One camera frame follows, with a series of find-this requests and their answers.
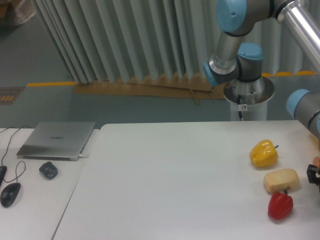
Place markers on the black computer mouse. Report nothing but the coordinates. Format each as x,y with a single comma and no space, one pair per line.
9,194

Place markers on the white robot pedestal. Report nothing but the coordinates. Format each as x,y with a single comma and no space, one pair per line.
248,101

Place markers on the orange round fruit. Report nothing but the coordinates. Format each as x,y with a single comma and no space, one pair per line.
316,162

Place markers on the black device at edge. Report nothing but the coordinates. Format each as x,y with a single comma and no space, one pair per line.
3,170

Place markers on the silver laptop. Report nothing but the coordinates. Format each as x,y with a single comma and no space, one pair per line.
57,140

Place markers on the grey folding screen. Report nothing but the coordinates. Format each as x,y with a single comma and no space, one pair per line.
121,39

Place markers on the brown cardboard sheet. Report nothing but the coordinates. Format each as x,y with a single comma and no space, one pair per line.
196,88

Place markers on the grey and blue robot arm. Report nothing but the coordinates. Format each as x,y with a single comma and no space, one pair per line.
237,62

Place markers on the beige bread loaf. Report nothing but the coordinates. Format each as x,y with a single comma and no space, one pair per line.
280,180

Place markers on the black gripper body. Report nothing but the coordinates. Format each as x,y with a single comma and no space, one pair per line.
317,180

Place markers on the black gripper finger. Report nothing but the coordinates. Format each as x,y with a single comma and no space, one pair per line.
311,173

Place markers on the black earbud case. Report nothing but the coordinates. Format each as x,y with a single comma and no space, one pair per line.
48,170

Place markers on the yellow bell pepper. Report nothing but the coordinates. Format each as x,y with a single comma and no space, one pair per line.
264,154

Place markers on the red bell pepper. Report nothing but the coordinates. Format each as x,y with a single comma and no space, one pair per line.
280,205

